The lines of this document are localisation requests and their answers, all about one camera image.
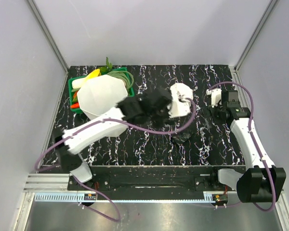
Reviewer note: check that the left aluminium frame post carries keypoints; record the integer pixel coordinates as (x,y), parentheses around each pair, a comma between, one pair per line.
(45,30)

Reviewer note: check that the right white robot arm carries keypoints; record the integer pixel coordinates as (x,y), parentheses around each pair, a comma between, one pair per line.
(262,181)

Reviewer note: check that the aluminium front rail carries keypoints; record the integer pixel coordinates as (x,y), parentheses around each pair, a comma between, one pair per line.
(46,183)

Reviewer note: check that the aluminium frame post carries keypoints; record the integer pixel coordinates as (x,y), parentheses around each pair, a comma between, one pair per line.
(259,27)
(45,30)

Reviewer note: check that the black trash bag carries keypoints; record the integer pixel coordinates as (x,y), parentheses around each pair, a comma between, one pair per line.
(181,137)

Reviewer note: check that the green leafy toy plant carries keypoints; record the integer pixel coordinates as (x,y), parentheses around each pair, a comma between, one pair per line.
(107,67)

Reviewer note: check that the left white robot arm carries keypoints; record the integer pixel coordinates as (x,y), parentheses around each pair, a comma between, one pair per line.
(68,150)

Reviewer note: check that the white toy radish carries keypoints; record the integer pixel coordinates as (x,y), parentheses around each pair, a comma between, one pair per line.
(78,83)

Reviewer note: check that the orange toy carrot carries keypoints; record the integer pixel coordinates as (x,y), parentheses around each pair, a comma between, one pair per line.
(74,106)

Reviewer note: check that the white translucent trash bin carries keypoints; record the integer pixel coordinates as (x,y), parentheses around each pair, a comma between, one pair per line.
(98,98)

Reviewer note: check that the green plastic basket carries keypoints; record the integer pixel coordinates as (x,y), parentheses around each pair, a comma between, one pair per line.
(71,92)

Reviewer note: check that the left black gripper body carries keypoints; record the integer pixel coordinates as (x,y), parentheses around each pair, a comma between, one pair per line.
(158,118)

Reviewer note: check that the yellow toy vegetable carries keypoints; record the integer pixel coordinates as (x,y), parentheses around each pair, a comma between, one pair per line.
(93,74)

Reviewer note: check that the white slotted cable duct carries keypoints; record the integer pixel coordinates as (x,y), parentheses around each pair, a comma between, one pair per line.
(65,197)

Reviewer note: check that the green coiled bean bundle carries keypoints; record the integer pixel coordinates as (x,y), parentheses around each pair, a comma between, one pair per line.
(125,76)

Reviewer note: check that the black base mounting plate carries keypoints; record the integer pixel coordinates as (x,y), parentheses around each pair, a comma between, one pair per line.
(196,178)

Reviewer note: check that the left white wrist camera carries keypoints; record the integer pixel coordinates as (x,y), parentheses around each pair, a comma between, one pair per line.
(180,106)

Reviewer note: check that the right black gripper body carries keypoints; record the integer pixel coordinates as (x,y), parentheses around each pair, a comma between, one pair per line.
(217,110)

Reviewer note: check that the right aluminium frame post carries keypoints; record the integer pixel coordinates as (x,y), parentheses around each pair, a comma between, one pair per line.
(259,27)

